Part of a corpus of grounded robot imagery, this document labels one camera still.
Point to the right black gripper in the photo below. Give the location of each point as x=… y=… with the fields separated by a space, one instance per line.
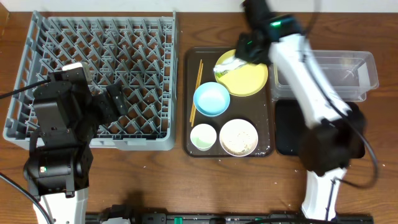
x=242 y=51

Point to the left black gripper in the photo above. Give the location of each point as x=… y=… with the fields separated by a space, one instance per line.
x=104 y=106

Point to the white napkin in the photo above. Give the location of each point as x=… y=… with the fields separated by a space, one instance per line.
x=229 y=64

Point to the green red snack wrapper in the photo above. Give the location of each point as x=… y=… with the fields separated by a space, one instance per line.
x=220 y=74

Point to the white bowl with rice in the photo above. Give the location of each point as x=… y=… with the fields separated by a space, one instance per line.
x=238 y=137

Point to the white cup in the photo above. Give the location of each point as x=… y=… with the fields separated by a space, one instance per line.
x=203 y=136

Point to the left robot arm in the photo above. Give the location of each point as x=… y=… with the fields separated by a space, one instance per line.
x=69 y=115

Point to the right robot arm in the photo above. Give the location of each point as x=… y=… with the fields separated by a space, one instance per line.
x=334 y=132

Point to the black waste tray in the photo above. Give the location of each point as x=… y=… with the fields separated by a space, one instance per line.
x=291 y=130

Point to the clear plastic waste bin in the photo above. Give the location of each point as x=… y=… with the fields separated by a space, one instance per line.
x=351 y=73

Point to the yellow round plate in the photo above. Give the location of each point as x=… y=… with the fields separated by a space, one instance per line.
x=243 y=81

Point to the grey plastic dish rack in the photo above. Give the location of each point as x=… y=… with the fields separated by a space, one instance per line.
x=141 y=53

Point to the dark brown serving tray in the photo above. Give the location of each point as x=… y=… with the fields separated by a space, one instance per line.
x=254 y=108

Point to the light blue bowl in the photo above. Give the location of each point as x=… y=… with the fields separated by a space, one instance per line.
x=211 y=99

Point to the black rail at table edge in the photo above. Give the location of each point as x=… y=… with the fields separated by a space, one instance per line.
x=124 y=214

